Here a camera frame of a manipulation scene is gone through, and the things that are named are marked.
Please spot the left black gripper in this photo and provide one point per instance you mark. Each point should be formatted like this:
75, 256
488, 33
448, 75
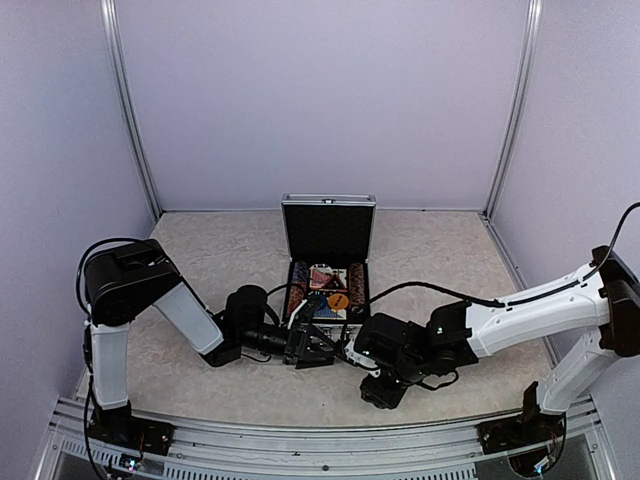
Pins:
298, 355

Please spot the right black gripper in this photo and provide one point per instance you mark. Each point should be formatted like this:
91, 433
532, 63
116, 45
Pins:
386, 398

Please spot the blue playing card deck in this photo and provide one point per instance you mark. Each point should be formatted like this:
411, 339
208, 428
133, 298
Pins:
325, 313

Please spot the orange round button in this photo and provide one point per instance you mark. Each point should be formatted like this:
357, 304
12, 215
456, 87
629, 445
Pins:
338, 301

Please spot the black triangular button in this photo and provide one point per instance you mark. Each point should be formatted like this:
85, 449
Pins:
334, 283

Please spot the red playing card deck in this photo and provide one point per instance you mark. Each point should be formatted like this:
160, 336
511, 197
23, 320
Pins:
319, 273

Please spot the aluminium poker case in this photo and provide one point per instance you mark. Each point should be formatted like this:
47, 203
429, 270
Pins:
335, 230

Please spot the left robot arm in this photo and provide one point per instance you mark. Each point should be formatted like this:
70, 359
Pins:
119, 278

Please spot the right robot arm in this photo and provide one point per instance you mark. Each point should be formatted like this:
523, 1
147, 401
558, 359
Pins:
600, 297

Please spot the left poker chip row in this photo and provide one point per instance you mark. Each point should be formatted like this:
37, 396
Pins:
298, 286

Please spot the poker chip row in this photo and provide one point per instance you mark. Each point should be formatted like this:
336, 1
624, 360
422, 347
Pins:
298, 286
356, 288

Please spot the right poker chip row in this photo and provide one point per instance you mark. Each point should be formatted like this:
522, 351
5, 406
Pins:
356, 288

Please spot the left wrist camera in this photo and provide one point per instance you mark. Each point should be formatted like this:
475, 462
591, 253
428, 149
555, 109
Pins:
247, 308

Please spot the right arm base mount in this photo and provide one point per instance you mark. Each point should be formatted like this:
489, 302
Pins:
529, 427

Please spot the front aluminium rail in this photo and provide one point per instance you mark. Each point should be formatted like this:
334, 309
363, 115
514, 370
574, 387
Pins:
213, 450

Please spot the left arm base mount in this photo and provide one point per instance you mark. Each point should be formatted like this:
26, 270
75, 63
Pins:
121, 428

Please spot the left aluminium frame post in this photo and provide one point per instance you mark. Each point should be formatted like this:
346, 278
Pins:
115, 47

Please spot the aluminium frame post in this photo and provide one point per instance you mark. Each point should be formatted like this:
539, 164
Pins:
115, 47
517, 108

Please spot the right aluminium frame post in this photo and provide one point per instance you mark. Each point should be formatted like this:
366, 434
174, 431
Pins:
517, 108

